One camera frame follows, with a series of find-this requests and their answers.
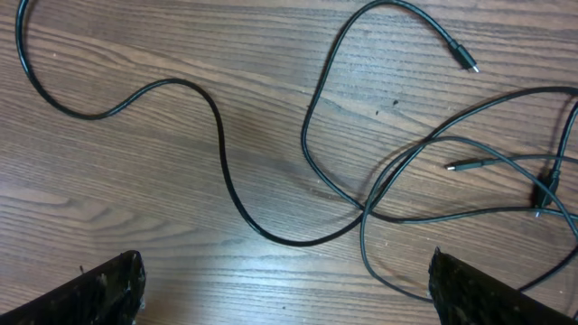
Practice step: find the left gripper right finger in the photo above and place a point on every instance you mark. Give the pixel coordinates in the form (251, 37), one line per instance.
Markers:
(464, 295)

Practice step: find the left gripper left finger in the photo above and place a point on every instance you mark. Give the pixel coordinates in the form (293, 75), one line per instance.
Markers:
(111, 293)

